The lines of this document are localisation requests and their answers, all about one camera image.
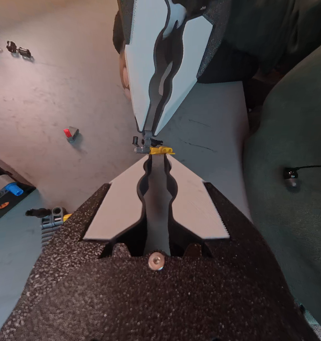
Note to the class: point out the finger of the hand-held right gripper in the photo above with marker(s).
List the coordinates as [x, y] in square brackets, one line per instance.
[195, 53]
[144, 48]

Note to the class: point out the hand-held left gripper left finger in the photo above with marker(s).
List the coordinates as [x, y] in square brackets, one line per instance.
[115, 213]

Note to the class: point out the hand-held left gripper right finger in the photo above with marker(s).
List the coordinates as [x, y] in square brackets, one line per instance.
[198, 213]

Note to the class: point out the small yellow lego subassembly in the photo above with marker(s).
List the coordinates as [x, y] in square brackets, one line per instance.
[155, 146]

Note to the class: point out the grey lego connector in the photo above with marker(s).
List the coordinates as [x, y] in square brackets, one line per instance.
[74, 133]

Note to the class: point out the yellow black lego model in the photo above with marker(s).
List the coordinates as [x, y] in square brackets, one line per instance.
[3, 189]

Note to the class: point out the pile of small lego pins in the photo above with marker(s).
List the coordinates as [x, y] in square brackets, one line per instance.
[14, 49]

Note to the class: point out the person's right hand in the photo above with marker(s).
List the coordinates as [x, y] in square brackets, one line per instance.
[121, 58]

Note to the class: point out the person's green sweatshirt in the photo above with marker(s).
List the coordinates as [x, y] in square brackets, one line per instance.
[288, 240]

